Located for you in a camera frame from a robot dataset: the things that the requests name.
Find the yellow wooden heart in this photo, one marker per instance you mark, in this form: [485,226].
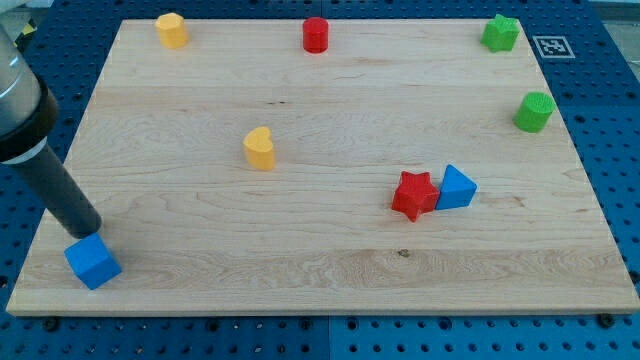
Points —
[259,149]

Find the light wooden board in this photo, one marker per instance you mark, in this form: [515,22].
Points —
[199,232]

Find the blue wooden cube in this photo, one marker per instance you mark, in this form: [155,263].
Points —
[92,262]

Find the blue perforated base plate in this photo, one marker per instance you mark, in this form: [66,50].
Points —
[597,92]

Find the red wooden star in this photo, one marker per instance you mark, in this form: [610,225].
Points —
[415,195]

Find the red wooden cylinder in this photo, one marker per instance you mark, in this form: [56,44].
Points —
[315,34]

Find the yellow wooden hexagon block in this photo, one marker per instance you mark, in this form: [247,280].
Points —
[171,30]

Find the green wooden cylinder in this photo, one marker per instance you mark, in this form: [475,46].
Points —
[534,112]

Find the white fiducial marker tag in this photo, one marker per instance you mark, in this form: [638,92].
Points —
[553,47]

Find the blue wooden triangle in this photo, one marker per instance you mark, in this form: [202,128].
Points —
[457,189]

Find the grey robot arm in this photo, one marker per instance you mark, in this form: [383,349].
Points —
[28,109]

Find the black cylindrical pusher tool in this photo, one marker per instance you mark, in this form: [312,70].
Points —
[47,177]

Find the green wooden star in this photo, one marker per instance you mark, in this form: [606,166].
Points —
[500,33]

